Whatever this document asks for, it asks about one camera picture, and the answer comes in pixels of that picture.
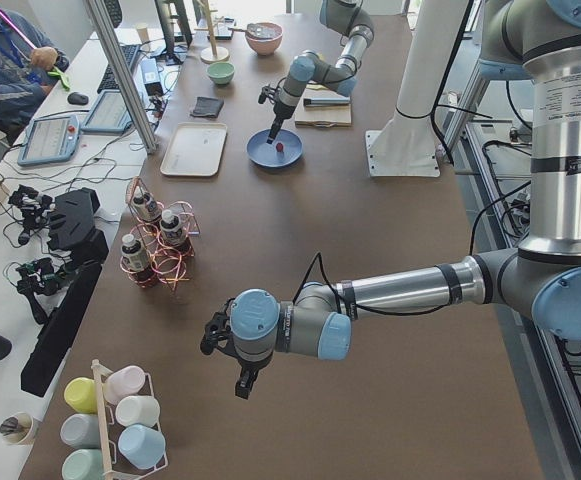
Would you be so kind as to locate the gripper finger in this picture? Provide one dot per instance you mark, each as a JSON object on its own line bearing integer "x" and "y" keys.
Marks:
{"x": 241, "y": 385}
{"x": 252, "y": 377}
{"x": 276, "y": 127}
{"x": 269, "y": 137}

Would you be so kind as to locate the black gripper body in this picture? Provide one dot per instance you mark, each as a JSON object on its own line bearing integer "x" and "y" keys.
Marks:
{"x": 278, "y": 113}
{"x": 246, "y": 370}

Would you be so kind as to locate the blue plate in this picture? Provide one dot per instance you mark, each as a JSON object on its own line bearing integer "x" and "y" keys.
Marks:
{"x": 286, "y": 149}

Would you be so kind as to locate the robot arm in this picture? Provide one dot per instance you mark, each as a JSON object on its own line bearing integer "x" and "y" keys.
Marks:
{"x": 540, "y": 277}
{"x": 354, "y": 24}

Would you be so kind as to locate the wooden cutting board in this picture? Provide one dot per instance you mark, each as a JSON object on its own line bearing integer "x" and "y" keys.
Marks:
{"x": 340, "y": 116}

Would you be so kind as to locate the pink bowl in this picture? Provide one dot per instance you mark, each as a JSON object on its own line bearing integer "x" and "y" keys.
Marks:
{"x": 265, "y": 47}

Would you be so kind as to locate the mint green bowl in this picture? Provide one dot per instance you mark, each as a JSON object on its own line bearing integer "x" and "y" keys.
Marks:
{"x": 221, "y": 73}

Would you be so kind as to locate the grey folded cloth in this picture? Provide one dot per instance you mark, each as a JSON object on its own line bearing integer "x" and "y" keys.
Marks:
{"x": 207, "y": 107}

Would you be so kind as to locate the clear plastic ice cubes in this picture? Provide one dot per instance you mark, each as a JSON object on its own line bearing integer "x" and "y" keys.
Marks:
{"x": 270, "y": 33}

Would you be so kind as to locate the cream plastic tray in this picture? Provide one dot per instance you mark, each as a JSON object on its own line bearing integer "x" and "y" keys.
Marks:
{"x": 194, "y": 150}

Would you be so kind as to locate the wooden glass stand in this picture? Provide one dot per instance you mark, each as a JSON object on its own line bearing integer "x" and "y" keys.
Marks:
{"x": 214, "y": 53}

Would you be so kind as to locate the metal ice scoop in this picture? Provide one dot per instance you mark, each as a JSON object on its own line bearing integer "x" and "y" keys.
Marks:
{"x": 252, "y": 29}

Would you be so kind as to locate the dark syrup bottle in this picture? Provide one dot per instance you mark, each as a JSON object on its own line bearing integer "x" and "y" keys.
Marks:
{"x": 145, "y": 207}
{"x": 173, "y": 233}
{"x": 135, "y": 260}

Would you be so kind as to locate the cup rack with pastel cups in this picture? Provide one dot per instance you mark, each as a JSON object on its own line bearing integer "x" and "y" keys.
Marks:
{"x": 115, "y": 430}

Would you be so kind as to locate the blue teach pendant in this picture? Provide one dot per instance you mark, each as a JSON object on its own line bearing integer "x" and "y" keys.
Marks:
{"x": 108, "y": 115}
{"x": 50, "y": 140}

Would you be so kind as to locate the seated person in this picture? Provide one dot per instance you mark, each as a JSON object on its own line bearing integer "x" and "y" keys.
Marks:
{"x": 27, "y": 59}

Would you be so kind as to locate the black handled knife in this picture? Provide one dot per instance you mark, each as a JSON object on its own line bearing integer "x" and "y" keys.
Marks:
{"x": 325, "y": 102}

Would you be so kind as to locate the copper wire bottle rack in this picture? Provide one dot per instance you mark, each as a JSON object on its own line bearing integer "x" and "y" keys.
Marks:
{"x": 158, "y": 248}

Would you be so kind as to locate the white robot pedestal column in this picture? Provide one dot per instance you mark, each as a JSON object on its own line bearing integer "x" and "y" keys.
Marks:
{"x": 406, "y": 146}

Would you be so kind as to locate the aluminium frame post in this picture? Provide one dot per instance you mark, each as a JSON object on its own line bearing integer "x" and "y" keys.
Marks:
{"x": 103, "y": 26}

